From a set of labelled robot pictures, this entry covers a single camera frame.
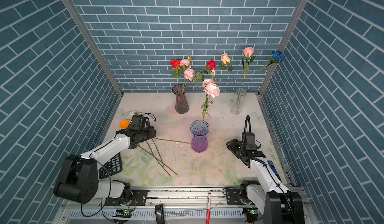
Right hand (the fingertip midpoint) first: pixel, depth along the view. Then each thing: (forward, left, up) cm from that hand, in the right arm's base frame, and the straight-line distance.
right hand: (230, 145), depth 88 cm
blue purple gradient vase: (+2, +19, +12) cm, 22 cm away
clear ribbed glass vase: (+31, -6, +3) cm, 32 cm away
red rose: (+39, +37, +28) cm, 60 cm away
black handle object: (-36, +33, -1) cm, 49 cm away
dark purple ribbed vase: (+32, +34, -1) cm, 47 cm away
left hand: (+3, +45, +3) cm, 45 cm away
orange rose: (+10, +69, -1) cm, 70 cm away
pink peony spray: (+29, +27, +28) cm, 49 cm away
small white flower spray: (+19, +68, -1) cm, 71 cm away
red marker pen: (-36, +11, -4) cm, 38 cm away
